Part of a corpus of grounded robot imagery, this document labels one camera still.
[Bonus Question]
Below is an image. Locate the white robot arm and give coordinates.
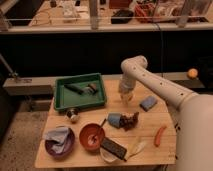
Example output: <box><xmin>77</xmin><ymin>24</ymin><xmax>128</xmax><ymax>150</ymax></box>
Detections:
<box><xmin>119</xmin><ymin>55</ymin><xmax>213</xmax><ymax>171</ymax></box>

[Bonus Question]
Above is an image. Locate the red bowl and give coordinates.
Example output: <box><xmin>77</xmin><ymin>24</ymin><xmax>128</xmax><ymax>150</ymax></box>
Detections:
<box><xmin>79</xmin><ymin>123</ymin><xmax>105</xmax><ymax>152</ymax></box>

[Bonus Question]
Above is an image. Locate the spoon in red bowl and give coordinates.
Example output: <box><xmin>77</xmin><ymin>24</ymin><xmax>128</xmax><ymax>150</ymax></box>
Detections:
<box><xmin>91</xmin><ymin>118</ymin><xmax>107</xmax><ymax>143</ymax></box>

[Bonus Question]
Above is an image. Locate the white small bowl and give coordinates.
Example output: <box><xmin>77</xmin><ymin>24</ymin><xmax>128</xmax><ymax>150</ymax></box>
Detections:
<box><xmin>100</xmin><ymin>148</ymin><xmax>117</xmax><ymax>163</ymax></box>

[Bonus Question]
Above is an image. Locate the purple bowl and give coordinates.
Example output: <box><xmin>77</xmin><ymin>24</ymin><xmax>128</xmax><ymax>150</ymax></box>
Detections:
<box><xmin>43</xmin><ymin>126</ymin><xmax>75</xmax><ymax>158</ymax></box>

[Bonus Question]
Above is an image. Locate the blue sponge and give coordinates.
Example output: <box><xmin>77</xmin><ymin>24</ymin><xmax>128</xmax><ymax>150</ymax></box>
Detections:
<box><xmin>140</xmin><ymin>96</ymin><xmax>157</xmax><ymax>111</ymax></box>

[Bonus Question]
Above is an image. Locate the blue cup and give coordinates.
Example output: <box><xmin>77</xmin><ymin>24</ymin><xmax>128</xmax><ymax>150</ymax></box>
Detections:
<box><xmin>107</xmin><ymin>113</ymin><xmax>121</xmax><ymax>128</ymax></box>

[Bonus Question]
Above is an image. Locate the brown grey toy in tray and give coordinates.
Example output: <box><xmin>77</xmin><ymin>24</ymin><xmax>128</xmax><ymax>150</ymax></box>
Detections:
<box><xmin>84</xmin><ymin>83</ymin><xmax>98</xmax><ymax>95</ymax></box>

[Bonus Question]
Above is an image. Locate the orange carrot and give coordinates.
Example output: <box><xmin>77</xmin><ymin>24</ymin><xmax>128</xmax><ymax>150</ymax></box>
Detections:
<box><xmin>154</xmin><ymin>125</ymin><xmax>167</xmax><ymax>147</ymax></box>

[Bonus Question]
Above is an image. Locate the green plastic tray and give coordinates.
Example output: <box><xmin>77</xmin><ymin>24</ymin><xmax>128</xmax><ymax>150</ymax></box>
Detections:
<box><xmin>54</xmin><ymin>73</ymin><xmax>107</xmax><ymax>111</ymax></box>

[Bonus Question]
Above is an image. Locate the black rectangular remote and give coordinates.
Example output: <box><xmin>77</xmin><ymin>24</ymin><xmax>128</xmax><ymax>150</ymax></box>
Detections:
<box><xmin>101</xmin><ymin>137</ymin><xmax>127</xmax><ymax>160</ymax></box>

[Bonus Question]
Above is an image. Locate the dark green cucumber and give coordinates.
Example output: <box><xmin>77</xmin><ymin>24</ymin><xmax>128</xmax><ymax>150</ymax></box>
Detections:
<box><xmin>64</xmin><ymin>84</ymin><xmax>84</xmax><ymax>95</ymax></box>

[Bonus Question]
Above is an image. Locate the orange ball on ledge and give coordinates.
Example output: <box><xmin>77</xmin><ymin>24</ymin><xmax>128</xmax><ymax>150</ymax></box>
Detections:
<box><xmin>187</xmin><ymin>68</ymin><xmax>198</xmax><ymax>79</ymax></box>

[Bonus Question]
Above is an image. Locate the blue grey cloth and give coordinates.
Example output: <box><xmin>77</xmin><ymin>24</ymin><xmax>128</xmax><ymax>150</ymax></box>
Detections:
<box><xmin>43</xmin><ymin>126</ymin><xmax>70</xmax><ymax>154</ymax></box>

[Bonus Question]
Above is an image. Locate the black bag on shelf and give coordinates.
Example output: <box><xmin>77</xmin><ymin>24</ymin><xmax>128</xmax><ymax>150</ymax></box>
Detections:
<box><xmin>111</xmin><ymin>9</ymin><xmax>133</xmax><ymax>24</ymax></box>

